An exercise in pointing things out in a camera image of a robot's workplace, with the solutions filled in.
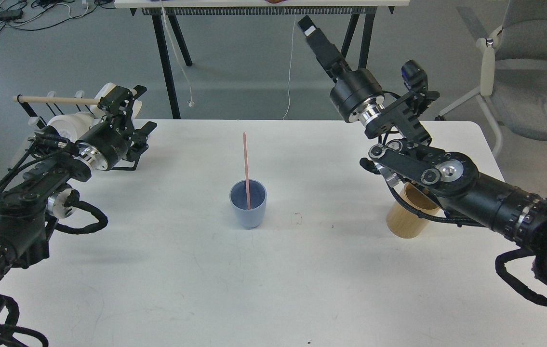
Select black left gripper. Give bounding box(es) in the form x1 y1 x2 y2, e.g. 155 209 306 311
77 85 157 171

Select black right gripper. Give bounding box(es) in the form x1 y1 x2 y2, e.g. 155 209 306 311
297 15 384 123

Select pink chopstick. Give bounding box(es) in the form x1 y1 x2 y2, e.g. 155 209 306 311
242 132 252 210

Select blue plastic cup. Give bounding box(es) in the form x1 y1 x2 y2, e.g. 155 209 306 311
229 179 267 229

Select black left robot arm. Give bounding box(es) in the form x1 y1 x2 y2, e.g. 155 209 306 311
0 83 157 347

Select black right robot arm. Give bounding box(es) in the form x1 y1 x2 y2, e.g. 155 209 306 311
297 16 547 306

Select white mug on rack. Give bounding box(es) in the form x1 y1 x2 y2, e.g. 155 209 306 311
48 111 95 142

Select white background table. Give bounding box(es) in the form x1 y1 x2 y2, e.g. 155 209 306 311
112 0 410 120

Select bamboo cylinder holder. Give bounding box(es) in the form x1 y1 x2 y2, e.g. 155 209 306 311
386 184 440 239

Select grey office chair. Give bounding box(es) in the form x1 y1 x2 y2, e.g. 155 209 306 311
436 0 547 193

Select white hanging cable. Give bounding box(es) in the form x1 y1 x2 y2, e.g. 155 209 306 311
282 14 298 120

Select white hanging cord with plug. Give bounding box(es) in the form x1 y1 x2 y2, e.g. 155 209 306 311
160 0 194 107

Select black wire mug rack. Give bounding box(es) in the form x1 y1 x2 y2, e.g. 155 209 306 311
13 94 151 172

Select black floor cables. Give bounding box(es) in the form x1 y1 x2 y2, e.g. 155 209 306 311
0 0 115 66

